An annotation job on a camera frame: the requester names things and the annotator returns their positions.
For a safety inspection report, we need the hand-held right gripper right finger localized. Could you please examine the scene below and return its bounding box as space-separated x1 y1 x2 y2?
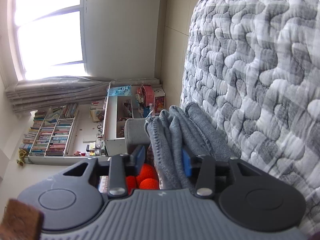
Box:
182 148 269 198

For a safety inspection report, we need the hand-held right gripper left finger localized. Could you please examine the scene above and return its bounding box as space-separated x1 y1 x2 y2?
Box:
57 144 146 198

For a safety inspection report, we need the grey knit sweater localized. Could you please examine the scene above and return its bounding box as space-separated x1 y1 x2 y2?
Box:
144 102 242 192

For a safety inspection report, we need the red plush cushion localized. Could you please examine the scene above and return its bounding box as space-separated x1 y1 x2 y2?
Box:
125 164 160 195

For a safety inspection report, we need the grey sofa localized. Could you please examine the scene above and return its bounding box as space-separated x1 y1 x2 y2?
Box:
124 118 152 155

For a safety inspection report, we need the white desk unit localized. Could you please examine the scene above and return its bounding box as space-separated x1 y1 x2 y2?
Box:
66 84 167 157

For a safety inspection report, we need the white printed box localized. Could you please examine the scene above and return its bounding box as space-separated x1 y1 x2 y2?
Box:
152 87 166 113

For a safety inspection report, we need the pink basket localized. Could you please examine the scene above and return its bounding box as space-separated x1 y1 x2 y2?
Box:
140 85 153 107

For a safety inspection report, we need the blue plastic bag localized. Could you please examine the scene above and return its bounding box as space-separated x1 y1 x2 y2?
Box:
107 85 132 97

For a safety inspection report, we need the bookshelf with books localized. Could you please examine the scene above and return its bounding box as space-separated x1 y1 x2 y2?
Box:
19 102 80 158

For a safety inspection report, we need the grey curtain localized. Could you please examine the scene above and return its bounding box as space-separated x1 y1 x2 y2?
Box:
5 76 160 113

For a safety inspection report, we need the grey checked quilted blanket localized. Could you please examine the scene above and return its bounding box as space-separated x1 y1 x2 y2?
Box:
179 0 320 240

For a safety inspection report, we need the yellow toy figure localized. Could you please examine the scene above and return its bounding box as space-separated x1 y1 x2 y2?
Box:
16 148 28 167

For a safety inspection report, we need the brown fuzzy cloth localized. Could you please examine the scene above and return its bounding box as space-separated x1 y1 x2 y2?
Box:
0 198 45 240

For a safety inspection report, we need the window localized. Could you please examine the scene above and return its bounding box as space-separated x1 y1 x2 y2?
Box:
10 0 87 80

